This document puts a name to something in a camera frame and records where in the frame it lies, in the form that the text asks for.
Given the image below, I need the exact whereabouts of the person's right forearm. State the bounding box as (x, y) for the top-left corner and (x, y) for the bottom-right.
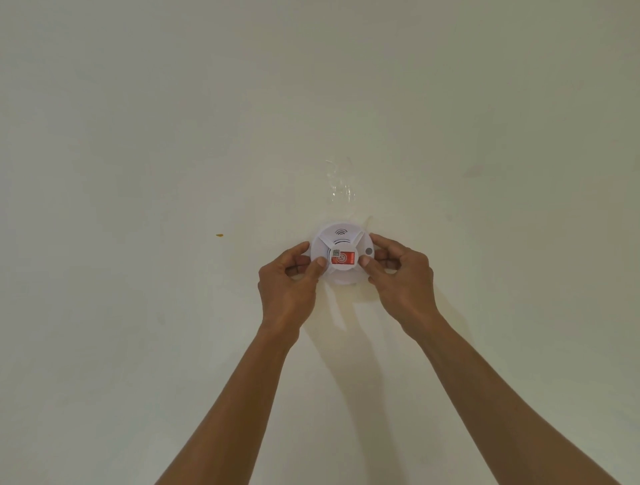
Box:
(414, 314), (623, 485)

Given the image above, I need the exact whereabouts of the person's left forearm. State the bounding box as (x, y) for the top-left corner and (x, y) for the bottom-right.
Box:
(156, 325), (290, 485)

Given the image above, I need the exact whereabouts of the white round smoke detector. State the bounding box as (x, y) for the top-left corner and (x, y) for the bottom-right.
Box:
(310, 222), (377, 288)

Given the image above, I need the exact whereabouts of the clear tape strip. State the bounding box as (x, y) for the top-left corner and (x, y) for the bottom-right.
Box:
(324, 159), (357, 203)

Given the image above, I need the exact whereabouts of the person's right hand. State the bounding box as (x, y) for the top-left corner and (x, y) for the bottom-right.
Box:
(359, 234), (442, 341)

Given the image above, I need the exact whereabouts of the person's left hand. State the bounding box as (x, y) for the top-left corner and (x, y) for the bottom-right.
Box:
(257, 241), (328, 341)

